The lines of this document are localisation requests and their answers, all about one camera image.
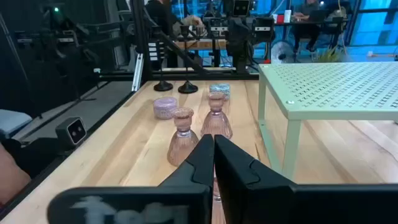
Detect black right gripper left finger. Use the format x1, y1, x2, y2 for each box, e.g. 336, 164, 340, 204
158, 134, 215, 187

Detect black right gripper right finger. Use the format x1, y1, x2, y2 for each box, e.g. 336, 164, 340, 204
214, 134, 297, 188

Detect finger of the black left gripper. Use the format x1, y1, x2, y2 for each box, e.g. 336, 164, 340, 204
241, 23, 252, 49
229, 23, 242, 47

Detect pink ribbed glass candle holder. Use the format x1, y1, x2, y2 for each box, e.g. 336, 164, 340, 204
200, 91, 234, 140
167, 107, 200, 167

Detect blue patterned candle tin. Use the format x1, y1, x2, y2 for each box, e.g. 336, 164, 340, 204
208, 83, 231, 101

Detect black metal taper candlestick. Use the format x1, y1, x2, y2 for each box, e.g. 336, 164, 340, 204
153, 24, 174, 93
177, 24, 199, 95

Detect pink floral candle tin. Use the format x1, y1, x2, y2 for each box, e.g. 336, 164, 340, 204
152, 96, 178, 121

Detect person's forearm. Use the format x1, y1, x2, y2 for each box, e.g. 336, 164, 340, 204
0, 144, 32, 206

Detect white floor fan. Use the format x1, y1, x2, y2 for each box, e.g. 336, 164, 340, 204
269, 40, 295, 65

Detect person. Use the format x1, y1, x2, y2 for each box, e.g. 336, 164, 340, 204
292, 0, 326, 52
144, 0, 205, 40

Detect green perforated metal shelf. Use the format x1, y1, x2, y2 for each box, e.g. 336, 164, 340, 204
257, 61, 398, 182

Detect silver aluminium extrusion piece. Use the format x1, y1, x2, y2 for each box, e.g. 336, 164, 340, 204
131, 52, 145, 93

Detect grey chair seat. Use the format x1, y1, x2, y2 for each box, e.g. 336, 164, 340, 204
0, 108, 33, 139

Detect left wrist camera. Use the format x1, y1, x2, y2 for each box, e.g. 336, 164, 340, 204
232, 0, 251, 17

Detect black aluminium table frame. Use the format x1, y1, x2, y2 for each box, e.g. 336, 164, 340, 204
0, 0, 259, 218

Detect small black stereo camera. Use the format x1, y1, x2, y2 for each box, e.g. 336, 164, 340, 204
55, 116, 88, 147

